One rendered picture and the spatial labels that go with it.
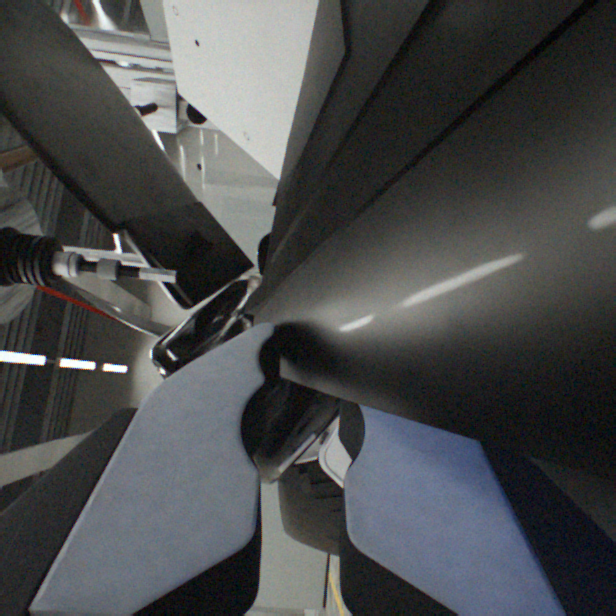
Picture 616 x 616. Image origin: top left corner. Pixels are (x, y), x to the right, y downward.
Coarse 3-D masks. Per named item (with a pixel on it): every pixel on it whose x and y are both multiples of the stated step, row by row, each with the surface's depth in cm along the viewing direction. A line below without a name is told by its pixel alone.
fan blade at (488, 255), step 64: (320, 0) 12; (384, 0) 7; (448, 0) 6; (512, 0) 5; (576, 0) 4; (320, 64) 10; (384, 64) 7; (448, 64) 6; (512, 64) 5; (576, 64) 4; (320, 128) 10; (384, 128) 7; (448, 128) 6; (512, 128) 5; (576, 128) 4; (320, 192) 10; (384, 192) 7; (448, 192) 6; (512, 192) 5; (576, 192) 4; (320, 256) 10; (384, 256) 7; (448, 256) 6; (512, 256) 5; (576, 256) 4; (256, 320) 19; (320, 320) 10; (384, 320) 7; (448, 320) 6; (512, 320) 5; (576, 320) 4; (320, 384) 11; (384, 384) 8; (448, 384) 6; (512, 384) 5; (576, 384) 4; (512, 448) 5; (576, 448) 4
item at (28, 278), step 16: (0, 240) 23; (16, 240) 23; (32, 240) 23; (48, 240) 23; (0, 256) 23; (16, 256) 23; (32, 256) 23; (48, 256) 23; (0, 272) 23; (16, 272) 23; (32, 272) 23; (48, 272) 23
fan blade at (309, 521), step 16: (304, 464) 40; (288, 480) 42; (304, 480) 41; (320, 480) 42; (288, 496) 45; (304, 496) 44; (320, 496) 44; (336, 496) 43; (288, 512) 48; (304, 512) 47; (320, 512) 46; (336, 512) 45; (288, 528) 52; (304, 528) 50; (320, 528) 49; (336, 528) 47; (304, 544) 57; (320, 544) 53; (336, 544) 51
